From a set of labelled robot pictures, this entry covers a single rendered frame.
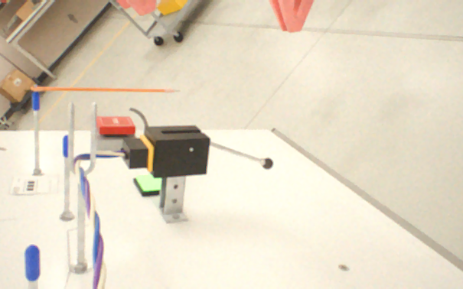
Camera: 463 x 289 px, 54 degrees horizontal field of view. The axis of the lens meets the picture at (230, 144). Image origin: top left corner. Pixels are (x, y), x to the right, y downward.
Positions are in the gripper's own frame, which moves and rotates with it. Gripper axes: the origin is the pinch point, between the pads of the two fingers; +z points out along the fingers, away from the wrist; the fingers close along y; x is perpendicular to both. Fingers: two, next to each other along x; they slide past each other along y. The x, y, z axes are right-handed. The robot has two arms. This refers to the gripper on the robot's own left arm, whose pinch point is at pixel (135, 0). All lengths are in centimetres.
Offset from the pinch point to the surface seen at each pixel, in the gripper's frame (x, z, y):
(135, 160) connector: -5.9, 13.1, 2.1
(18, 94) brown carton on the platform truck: -71, 188, -700
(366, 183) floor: 76, 106, -76
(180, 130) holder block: -0.4, 13.2, 0.1
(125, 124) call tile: -3.5, 18.1, -18.9
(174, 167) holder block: -2.8, 15.3, 2.7
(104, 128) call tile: -6.3, 17.1, -18.1
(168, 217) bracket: -5.3, 20.6, 2.2
